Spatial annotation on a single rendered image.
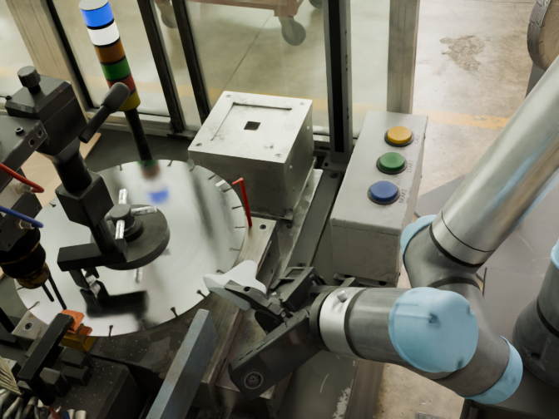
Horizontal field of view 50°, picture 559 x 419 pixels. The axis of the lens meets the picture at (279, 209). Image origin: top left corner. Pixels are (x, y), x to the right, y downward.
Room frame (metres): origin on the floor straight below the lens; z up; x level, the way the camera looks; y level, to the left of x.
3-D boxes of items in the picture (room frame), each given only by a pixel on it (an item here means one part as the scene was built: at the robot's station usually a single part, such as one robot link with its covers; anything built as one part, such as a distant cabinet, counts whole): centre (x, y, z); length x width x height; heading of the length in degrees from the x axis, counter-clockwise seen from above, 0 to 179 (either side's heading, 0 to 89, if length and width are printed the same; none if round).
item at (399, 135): (0.79, -0.22, 0.90); 0.04 x 0.04 x 0.02
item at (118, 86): (0.54, 0.18, 1.21); 0.08 x 0.06 x 0.03; 157
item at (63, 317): (0.42, 0.29, 0.95); 0.10 x 0.03 x 0.07; 157
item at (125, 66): (0.90, 0.24, 1.05); 0.05 x 0.04 x 0.03; 67
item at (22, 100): (0.52, 0.22, 1.17); 0.06 x 0.05 x 0.20; 148
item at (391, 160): (0.73, -0.19, 0.90); 0.04 x 0.04 x 0.02
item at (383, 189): (0.66, -0.16, 0.90); 0.04 x 0.04 x 0.02
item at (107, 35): (0.90, 0.24, 1.11); 0.05 x 0.04 x 0.03; 67
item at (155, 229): (0.60, 0.22, 0.96); 0.11 x 0.11 x 0.03
